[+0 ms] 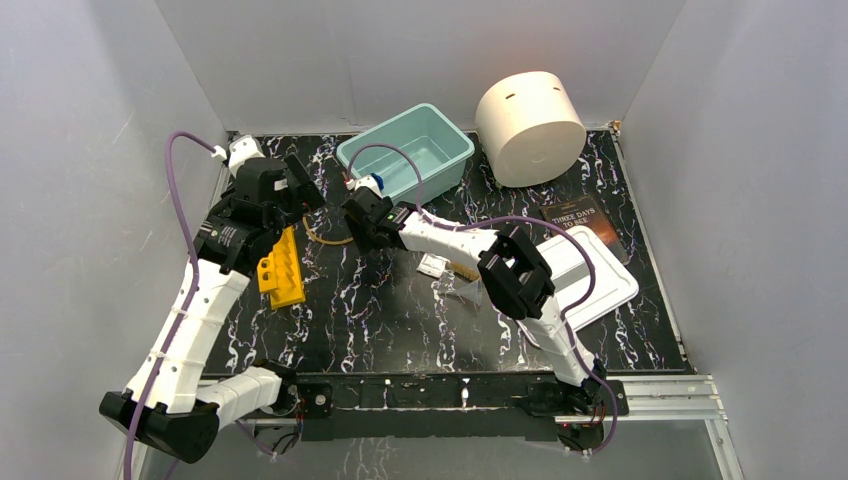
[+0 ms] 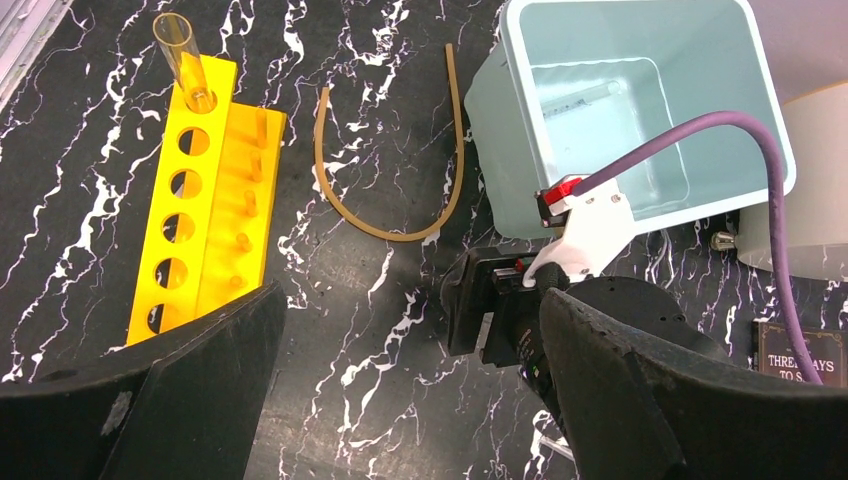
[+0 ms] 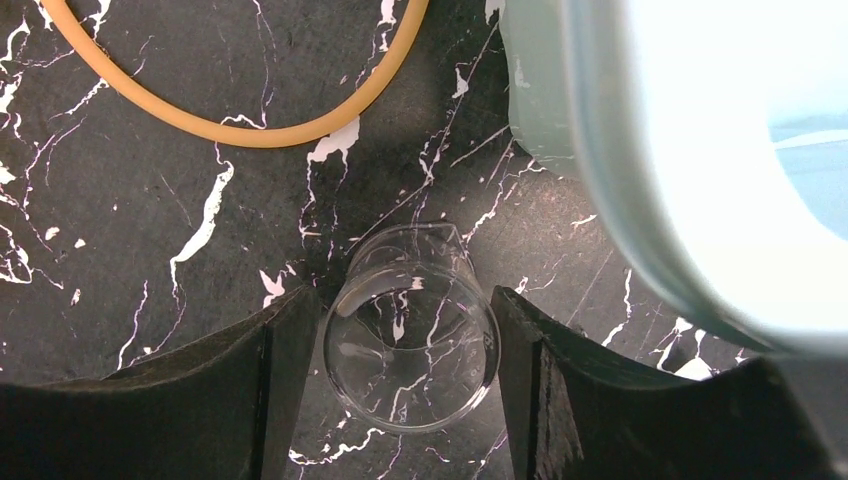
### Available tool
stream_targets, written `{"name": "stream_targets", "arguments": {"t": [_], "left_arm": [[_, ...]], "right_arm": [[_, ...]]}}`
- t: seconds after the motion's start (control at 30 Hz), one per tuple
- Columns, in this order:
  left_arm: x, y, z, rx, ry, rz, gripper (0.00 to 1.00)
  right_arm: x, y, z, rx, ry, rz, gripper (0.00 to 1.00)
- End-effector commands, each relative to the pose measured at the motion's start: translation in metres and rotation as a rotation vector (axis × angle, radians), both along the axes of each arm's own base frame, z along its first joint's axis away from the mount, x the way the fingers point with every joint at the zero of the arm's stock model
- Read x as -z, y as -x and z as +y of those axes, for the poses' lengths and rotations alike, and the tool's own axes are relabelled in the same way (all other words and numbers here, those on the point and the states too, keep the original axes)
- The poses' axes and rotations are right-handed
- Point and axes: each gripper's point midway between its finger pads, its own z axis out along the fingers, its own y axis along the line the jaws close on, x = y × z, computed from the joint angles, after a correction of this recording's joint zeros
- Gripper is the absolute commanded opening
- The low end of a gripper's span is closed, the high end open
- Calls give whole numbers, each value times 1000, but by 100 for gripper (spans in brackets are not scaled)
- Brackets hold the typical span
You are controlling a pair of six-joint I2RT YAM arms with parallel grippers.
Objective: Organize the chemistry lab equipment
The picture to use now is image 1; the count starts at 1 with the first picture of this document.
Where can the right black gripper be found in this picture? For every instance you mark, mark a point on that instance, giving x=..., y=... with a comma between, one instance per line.
x=362, y=242

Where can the test tube brush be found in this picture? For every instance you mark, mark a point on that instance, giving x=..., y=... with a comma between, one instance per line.
x=463, y=271

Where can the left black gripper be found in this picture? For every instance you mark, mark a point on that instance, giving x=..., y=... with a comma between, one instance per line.
x=295, y=188

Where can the blue-tipped glass rod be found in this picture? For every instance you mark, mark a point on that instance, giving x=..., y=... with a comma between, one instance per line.
x=379, y=183

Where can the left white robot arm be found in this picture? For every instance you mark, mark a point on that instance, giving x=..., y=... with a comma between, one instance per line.
x=179, y=355

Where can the teal plastic bin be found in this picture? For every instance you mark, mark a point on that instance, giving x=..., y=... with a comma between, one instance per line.
x=421, y=138

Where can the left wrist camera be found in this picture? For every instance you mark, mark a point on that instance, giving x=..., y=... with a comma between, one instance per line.
x=238, y=153

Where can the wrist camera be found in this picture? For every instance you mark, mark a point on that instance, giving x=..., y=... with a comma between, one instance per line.
x=238, y=153
x=366, y=181

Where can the clear glass funnel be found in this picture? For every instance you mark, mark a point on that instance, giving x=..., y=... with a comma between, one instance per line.
x=457, y=287

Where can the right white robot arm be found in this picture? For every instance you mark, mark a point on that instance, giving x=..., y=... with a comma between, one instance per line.
x=516, y=276

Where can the aluminium frame rail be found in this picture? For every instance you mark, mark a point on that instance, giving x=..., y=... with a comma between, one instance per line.
x=320, y=397

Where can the cream cylindrical container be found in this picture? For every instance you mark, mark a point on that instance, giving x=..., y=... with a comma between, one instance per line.
x=529, y=130

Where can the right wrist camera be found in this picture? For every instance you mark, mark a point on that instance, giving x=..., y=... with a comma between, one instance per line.
x=366, y=181

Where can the dark book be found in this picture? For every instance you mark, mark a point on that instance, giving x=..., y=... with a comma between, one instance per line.
x=586, y=211

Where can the clear plastic packet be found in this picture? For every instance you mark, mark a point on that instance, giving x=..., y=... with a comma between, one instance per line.
x=432, y=266

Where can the yellow test tube rack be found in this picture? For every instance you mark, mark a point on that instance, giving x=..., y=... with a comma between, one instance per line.
x=279, y=274

